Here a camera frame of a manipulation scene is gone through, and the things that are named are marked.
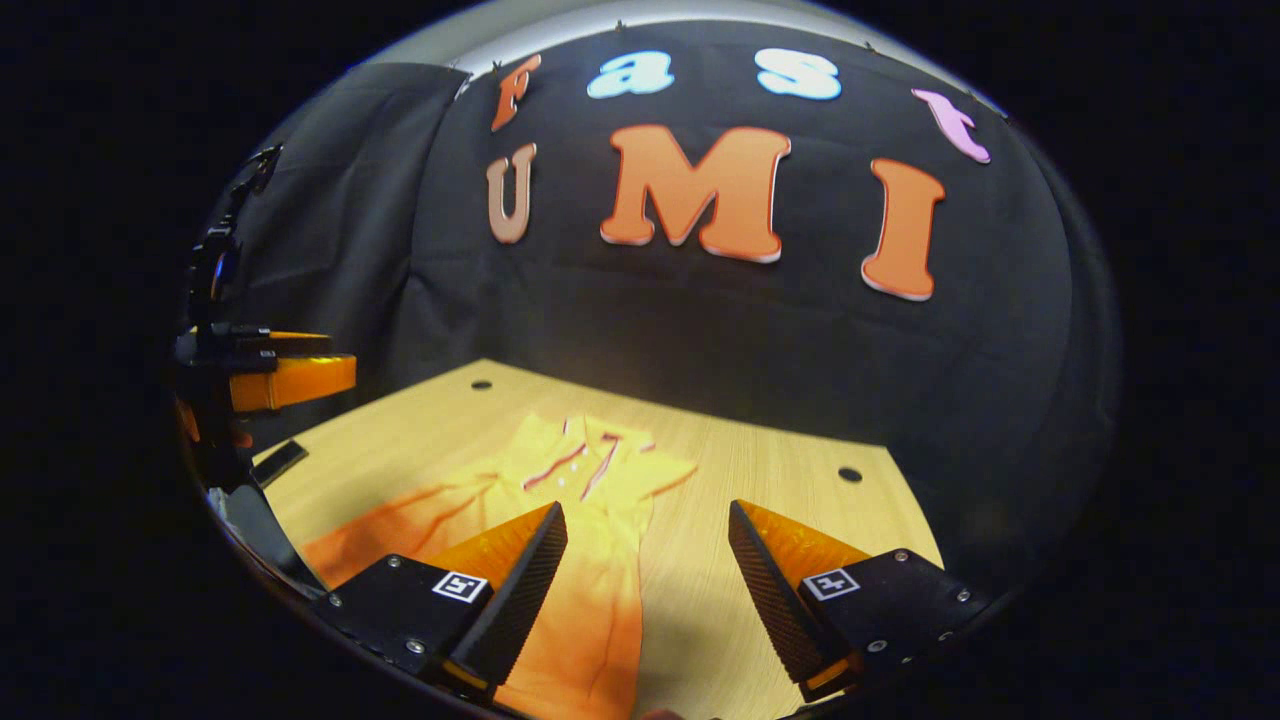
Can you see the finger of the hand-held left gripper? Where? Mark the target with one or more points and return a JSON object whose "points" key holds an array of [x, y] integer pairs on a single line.
{"points": [[300, 341], [300, 382]]}

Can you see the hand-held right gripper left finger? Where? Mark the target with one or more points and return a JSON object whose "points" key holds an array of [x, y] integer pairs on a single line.
{"points": [[525, 590]]}

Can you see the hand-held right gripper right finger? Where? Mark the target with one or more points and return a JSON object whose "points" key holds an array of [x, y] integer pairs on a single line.
{"points": [[770, 590]]}

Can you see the orange polo T-shirt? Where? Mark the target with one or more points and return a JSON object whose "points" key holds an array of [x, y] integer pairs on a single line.
{"points": [[590, 560]]}

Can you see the black backdrop cloth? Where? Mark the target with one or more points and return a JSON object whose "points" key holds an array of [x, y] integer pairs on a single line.
{"points": [[700, 340]]}

